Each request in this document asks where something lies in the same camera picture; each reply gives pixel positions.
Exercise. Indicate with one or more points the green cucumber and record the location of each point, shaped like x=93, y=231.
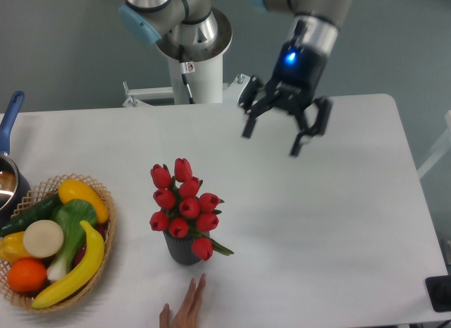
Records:
x=41, y=210

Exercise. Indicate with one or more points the orange fruit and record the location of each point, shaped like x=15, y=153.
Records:
x=27, y=275

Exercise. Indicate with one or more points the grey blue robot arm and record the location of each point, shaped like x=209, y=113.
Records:
x=193, y=36

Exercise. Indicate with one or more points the green bok choy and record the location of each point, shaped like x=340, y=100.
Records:
x=68, y=217

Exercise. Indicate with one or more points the red tulip bouquet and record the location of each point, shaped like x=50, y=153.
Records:
x=184, y=210

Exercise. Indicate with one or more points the woven wicker basket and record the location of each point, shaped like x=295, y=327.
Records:
x=39, y=193

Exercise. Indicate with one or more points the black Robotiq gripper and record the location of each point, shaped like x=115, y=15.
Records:
x=291, y=88

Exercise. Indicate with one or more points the black device at table edge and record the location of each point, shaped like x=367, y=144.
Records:
x=439, y=292

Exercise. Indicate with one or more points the blue handled saucepan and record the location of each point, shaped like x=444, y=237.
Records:
x=14, y=186

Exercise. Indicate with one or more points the beige round radish slice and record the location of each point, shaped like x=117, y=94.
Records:
x=43, y=238

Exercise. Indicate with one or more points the dark grey ribbed vase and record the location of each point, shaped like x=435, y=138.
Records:
x=180, y=249

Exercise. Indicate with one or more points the bare human hand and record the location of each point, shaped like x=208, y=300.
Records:
x=188, y=312

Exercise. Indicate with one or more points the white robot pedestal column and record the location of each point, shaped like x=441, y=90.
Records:
x=202, y=80

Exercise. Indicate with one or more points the yellow squash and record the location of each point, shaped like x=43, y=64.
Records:
x=72, y=189

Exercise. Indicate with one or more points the yellow banana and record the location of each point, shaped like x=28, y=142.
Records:
x=79, y=276

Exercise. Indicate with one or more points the yellow bell pepper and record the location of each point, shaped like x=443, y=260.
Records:
x=12, y=247

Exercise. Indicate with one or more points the white frame at right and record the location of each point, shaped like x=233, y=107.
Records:
x=437, y=150

